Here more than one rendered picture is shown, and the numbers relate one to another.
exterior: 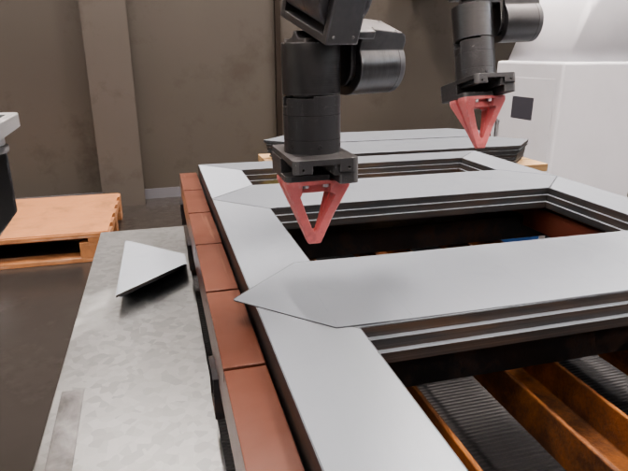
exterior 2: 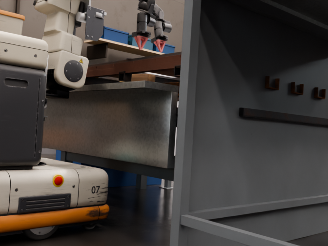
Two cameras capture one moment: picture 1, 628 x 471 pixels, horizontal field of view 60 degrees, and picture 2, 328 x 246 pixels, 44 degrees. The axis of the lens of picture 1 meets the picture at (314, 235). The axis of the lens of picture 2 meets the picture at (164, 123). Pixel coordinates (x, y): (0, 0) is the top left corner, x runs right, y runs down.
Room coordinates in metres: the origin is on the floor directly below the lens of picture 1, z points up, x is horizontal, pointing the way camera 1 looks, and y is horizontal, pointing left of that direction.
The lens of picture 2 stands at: (-1.57, 0.86, 0.48)
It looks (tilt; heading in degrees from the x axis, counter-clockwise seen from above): 1 degrees up; 334
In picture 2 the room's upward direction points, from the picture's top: 4 degrees clockwise
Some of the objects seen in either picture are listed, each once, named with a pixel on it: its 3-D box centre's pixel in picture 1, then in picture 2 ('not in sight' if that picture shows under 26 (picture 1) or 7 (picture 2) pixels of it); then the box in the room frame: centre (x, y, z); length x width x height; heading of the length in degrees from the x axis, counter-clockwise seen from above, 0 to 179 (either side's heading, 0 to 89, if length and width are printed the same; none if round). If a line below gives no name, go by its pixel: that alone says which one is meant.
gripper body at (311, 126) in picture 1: (312, 132); (141, 29); (0.55, 0.00, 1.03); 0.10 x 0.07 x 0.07; 15
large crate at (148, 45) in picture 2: not in sight; (136, 44); (4.78, -1.63, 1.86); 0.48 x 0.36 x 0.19; 108
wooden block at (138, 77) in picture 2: not in sight; (143, 79); (0.22, 0.11, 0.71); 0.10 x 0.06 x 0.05; 28
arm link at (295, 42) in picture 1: (316, 68); (142, 18); (0.56, 0.00, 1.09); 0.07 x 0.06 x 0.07; 124
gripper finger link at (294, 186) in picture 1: (310, 197); (139, 42); (0.57, 0.00, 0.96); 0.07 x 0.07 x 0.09; 15
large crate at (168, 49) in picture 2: not in sight; (158, 50); (4.94, -2.12, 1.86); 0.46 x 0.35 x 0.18; 108
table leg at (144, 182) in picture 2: not in sight; (143, 145); (1.41, -0.42, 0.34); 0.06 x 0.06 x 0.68; 16
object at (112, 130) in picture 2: not in sight; (95, 125); (0.72, 0.18, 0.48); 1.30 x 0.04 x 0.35; 16
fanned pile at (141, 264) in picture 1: (154, 262); not in sight; (1.04, 0.32, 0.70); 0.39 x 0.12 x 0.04; 16
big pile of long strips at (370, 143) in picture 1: (396, 149); not in sight; (1.69, -0.26, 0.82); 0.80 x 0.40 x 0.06; 106
